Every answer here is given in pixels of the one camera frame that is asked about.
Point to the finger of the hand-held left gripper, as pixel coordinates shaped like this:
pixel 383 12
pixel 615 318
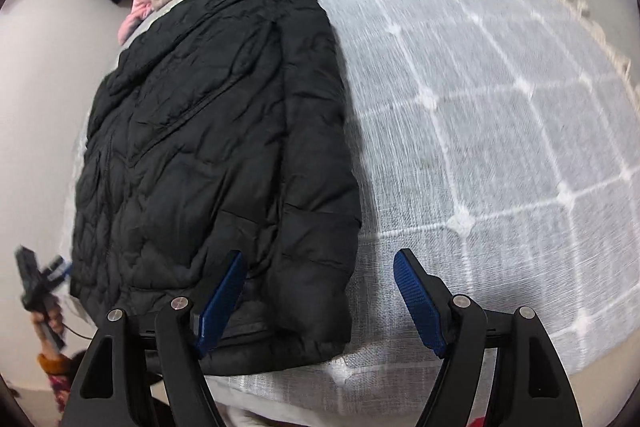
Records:
pixel 59 271

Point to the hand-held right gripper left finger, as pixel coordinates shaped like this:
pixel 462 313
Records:
pixel 220 297

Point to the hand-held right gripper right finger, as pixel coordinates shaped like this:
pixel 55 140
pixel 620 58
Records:
pixel 417 302

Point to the black quilted jacket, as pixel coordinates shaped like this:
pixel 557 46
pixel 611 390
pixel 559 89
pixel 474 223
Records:
pixel 200 157

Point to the person's left hand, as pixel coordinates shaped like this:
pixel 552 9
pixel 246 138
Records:
pixel 50 322

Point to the white checked blanket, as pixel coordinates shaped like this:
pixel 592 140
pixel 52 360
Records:
pixel 475 132

